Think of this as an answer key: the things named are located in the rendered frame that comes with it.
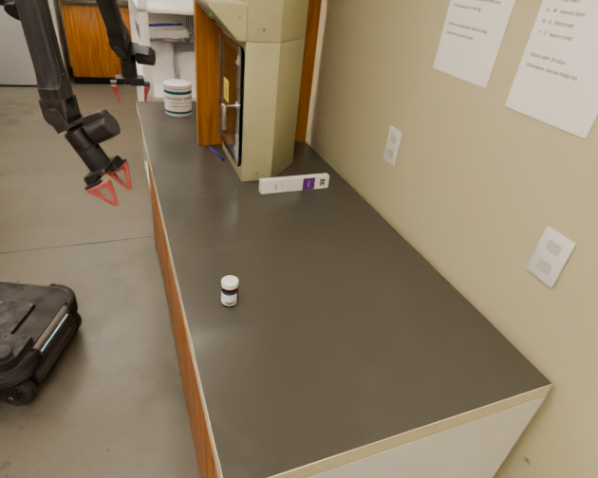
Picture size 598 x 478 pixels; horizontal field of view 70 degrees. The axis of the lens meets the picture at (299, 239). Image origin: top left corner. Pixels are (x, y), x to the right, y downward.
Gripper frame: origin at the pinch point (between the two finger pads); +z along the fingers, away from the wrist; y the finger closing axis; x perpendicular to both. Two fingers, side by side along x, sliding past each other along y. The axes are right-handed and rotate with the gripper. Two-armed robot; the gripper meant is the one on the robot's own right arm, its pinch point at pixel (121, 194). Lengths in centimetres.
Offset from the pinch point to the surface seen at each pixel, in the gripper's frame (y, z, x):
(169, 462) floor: -15, 96, 42
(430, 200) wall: 9, 39, -77
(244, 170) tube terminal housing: 38.0, 19.4, -21.8
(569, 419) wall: -46, 69, -87
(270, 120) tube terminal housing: 41, 8, -37
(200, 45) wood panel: 69, -21, -20
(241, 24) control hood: 37, -23, -43
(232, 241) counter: -1.3, 24.4, -21.2
